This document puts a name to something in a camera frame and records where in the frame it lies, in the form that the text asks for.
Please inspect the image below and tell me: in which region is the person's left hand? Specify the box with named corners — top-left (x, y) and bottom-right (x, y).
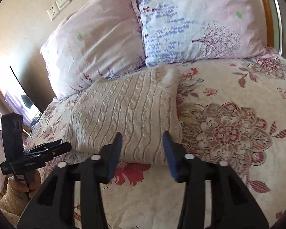
top-left (8, 170), bottom-right (41, 198)

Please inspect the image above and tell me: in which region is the beige cable-knit sweater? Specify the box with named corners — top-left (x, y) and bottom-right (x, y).
top-left (63, 65), bottom-right (182, 165)

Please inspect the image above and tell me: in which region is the blue lavender print pillow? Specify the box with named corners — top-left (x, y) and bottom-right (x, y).
top-left (131, 0), bottom-right (266, 67)

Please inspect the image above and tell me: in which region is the white wall switch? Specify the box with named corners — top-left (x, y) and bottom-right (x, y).
top-left (55, 0), bottom-right (71, 11)

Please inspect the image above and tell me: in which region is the wooden headboard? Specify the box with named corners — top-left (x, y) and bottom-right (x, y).
top-left (262, 0), bottom-right (283, 55)

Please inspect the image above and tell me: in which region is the white wall socket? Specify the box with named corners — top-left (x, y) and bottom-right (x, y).
top-left (47, 3), bottom-right (60, 21)

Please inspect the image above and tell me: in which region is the pink floral pillow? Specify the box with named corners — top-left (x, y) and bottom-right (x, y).
top-left (41, 0), bottom-right (145, 100)

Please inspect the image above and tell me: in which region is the cream knit sleeve forearm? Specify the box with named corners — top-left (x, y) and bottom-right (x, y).
top-left (0, 184), bottom-right (28, 228)

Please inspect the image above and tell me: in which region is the black camera box left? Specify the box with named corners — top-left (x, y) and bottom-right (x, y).
top-left (1, 113), bottom-right (24, 163)

